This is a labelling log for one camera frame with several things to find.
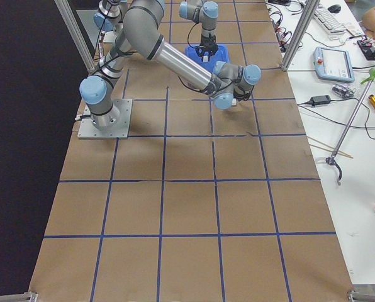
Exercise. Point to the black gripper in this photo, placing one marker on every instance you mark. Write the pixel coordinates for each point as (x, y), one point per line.
(238, 93)
(207, 42)

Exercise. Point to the blue plastic tray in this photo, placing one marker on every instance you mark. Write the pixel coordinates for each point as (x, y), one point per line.
(221, 55)

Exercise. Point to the black power adapter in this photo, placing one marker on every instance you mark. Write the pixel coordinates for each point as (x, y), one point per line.
(319, 100)

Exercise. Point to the teach pendant tablet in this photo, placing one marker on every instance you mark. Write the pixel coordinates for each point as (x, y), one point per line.
(333, 65)

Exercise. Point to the wooden chopstick pair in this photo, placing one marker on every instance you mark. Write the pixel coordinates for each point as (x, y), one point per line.
(323, 146)

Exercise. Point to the white keyboard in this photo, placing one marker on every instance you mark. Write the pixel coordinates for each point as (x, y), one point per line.
(325, 19)

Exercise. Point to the black computer mouse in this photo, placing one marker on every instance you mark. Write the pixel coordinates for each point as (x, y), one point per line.
(334, 9)

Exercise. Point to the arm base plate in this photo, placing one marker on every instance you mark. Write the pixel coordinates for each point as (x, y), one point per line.
(107, 37)
(114, 124)

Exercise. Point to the aluminium frame post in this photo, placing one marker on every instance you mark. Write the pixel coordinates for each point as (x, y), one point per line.
(299, 32)

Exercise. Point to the green handled reacher grabber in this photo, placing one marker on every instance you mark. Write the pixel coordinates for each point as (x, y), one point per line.
(331, 159)

